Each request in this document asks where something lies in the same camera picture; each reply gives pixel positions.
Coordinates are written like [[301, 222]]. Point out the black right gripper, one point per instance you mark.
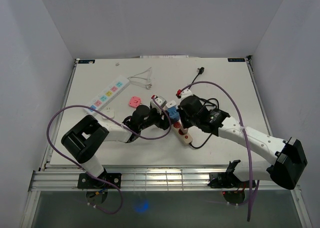
[[185, 125]]

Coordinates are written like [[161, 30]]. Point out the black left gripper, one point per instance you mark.
[[161, 123]]

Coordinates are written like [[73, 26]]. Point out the pink plug adapter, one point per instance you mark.
[[134, 102]]

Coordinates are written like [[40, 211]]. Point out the blue cube socket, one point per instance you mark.
[[173, 114]]

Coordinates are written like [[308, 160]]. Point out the white usb charger plug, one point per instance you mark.
[[170, 104]]

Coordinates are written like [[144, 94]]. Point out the beige red power strip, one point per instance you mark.
[[182, 133]]

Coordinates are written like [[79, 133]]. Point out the white multicolour power strip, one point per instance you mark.
[[107, 95]]

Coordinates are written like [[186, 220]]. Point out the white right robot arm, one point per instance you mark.
[[283, 160]]

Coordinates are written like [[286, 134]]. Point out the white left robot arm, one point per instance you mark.
[[84, 139]]

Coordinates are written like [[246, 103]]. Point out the small white plug adapter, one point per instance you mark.
[[109, 112]]

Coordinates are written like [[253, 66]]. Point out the papers at back edge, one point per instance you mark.
[[165, 56]]

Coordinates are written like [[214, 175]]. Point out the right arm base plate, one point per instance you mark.
[[226, 180]]

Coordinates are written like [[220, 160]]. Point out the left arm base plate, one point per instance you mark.
[[104, 181]]

